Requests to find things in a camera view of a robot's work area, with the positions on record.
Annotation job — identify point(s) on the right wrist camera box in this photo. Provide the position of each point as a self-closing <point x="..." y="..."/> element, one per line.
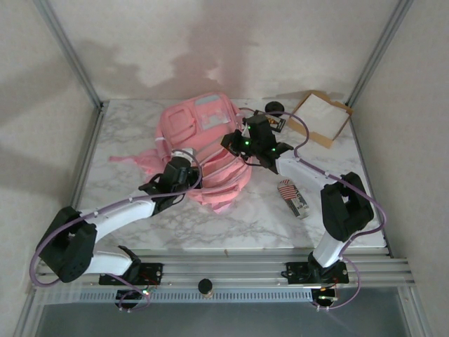
<point x="244" y="125"/>

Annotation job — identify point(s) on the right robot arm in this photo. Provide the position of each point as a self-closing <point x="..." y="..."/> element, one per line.
<point x="347" y="207"/>

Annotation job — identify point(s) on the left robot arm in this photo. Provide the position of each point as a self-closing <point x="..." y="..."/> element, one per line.
<point x="115" y="214"/>

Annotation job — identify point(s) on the flag print pencil pouch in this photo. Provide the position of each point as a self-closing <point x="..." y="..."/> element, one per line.
<point x="293" y="196"/>

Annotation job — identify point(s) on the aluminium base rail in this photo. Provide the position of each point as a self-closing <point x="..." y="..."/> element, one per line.
<point x="228" y="268"/>

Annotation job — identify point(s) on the small controller board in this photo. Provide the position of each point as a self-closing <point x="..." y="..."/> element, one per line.
<point x="326" y="298"/>
<point x="133" y="296"/>

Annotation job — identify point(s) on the black orange rectangular box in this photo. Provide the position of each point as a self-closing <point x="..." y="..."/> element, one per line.
<point x="277" y="123"/>

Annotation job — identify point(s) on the aluminium side rail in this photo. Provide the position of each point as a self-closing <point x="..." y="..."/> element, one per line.
<point x="82" y="175"/>

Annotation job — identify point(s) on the black round knob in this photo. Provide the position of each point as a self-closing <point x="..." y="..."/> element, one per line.
<point x="274" y="106"/>

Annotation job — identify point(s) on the pink backpack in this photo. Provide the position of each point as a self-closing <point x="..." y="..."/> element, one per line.
<point x="196" y="119"/>

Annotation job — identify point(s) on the aluminium frame post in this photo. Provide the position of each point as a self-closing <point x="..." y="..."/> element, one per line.
<point x="70" y="52"/>
<point x="379" y="52"/>

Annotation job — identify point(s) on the cardboard box with white paper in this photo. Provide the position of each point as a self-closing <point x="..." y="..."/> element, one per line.
<point x="319" y="116"/>

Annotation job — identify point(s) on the black button on rail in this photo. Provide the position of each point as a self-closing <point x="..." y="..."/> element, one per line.
<point x="206" y="286"/>

